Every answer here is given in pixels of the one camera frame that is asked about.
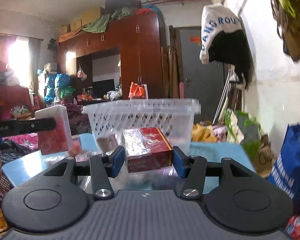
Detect red cigarette carton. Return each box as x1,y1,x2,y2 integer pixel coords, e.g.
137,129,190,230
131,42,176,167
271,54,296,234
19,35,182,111
122,127,173,173

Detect white plastic laundry basket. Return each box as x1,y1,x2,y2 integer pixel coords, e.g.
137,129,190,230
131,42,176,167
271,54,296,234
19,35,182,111
82,99,201,153

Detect orange white plastic bag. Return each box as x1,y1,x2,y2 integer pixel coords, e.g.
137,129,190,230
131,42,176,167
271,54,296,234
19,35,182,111
128,82,148,99

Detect grey door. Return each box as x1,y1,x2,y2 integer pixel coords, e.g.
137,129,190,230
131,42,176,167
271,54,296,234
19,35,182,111
176,27,228,124

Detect blue tote bag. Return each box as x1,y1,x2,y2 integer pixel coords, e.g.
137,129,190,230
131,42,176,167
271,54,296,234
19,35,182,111
268,124,300,212

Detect black hanging garment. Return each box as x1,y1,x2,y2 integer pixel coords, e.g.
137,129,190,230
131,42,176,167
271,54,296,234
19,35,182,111
208,29,251,89

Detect dark red wooden wardrobe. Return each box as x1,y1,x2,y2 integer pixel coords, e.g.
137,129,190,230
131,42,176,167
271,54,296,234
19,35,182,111
57,12,168,99

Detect green cloth on wardrobe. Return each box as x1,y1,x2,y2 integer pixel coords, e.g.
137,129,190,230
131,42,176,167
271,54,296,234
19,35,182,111
81,7,138,34

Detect white hooded sweatshirt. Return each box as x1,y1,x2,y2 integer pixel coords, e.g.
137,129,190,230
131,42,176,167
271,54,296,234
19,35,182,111
199,3,242,64

